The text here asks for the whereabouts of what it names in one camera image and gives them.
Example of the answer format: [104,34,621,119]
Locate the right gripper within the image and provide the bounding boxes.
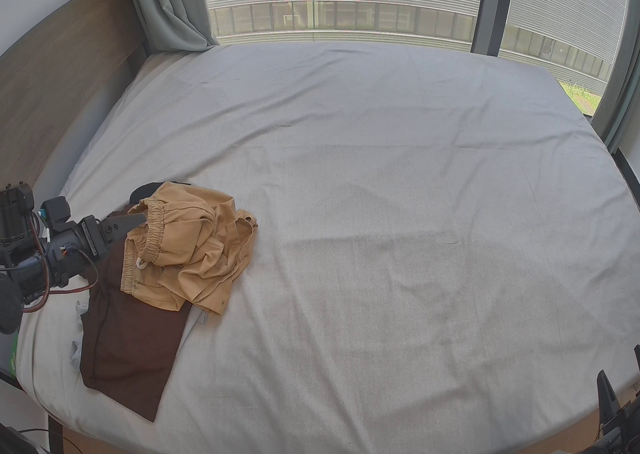
[597,344,640,443]

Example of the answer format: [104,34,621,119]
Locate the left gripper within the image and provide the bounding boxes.
[49,215,108,288]

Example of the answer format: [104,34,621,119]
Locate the tan shorts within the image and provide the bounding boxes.
[120,181,259,315]

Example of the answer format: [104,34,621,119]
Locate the bed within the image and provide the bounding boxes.
[0,0,640,454]

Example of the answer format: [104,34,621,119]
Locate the black garment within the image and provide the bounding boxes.
[129,182,193,205]

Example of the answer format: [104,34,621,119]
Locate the brown shorts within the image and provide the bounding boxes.
[80,209,193,423]

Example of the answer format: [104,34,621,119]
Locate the pale blue garment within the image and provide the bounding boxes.
[70,299,211,370]

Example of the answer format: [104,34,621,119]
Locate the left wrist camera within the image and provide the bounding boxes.
[40,196,72,234]

